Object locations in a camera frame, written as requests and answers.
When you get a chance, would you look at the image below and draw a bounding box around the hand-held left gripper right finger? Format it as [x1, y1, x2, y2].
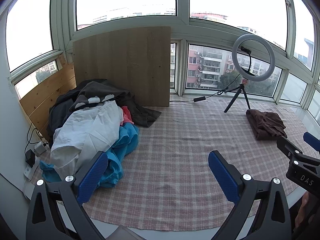
[208, 150, 292, 240]

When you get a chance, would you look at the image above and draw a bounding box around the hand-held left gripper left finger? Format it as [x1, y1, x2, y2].
[26, 151, 108, 240]

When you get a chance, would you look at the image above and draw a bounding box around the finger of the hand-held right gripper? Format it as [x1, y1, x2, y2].
[277, 135, 304, 160]
[303, 132, 320, 152]

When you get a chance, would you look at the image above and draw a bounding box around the blue striped work coat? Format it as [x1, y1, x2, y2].
[40, 124, 139, 188]

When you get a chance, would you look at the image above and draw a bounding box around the folded brown garment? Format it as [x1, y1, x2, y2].
[246, 109, 287, 140]

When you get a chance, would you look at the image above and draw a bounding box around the pink plaid blanket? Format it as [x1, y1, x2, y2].
[40, 96, 310, 230]

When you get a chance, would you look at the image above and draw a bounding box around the white power strip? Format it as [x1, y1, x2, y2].
[24, 157, 40, 180]

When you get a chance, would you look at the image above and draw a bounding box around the black power adapter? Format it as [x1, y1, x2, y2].
[25, 149, 36, 167]

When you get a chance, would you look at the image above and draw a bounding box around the black mini tripod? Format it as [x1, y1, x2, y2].
[224, 81, 251, 113]

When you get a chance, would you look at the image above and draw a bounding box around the pink garment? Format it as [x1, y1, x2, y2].
[121, 106, 134, 125]

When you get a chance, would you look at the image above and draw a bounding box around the grey garment with white patches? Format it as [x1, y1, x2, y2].
[69, 81, 162, 128]

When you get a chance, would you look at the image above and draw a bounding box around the pine wood board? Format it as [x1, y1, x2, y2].
[19, 55, 77, 140]

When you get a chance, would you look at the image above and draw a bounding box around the black phone clamp on gooseneck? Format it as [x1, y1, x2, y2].
[241, 46, 256, 77]

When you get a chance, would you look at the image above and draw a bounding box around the pink apartment building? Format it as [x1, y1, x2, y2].
[170, 44, 280, 89]

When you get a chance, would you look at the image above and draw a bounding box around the light wooden board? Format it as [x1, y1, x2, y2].
[73, 26, 171, 108]

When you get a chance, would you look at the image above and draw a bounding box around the black charger cable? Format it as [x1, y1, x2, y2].
[24, 123, 46, 152]

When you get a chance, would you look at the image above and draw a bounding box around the black ring light cable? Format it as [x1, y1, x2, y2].
[170, 74, 241, 103]

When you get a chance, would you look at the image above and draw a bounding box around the white ring light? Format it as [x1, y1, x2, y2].
[231, 34, 275, 82]

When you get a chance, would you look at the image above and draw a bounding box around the white window frame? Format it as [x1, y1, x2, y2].
[0, 0, 320, 115]

